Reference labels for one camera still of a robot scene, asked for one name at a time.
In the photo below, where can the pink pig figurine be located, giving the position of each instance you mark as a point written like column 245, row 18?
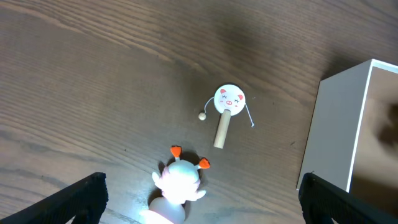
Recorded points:
column 179, row 182

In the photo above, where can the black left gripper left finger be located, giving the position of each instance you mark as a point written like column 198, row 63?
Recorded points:
column 82, row 202

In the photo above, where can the wooden pig rattle drum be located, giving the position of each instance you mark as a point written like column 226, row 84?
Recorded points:
column 229, row 100

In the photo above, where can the white cardboard box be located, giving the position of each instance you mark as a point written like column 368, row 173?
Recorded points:
column 352, row 141

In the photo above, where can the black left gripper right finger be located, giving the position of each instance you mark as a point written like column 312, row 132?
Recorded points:
column 323, row 202

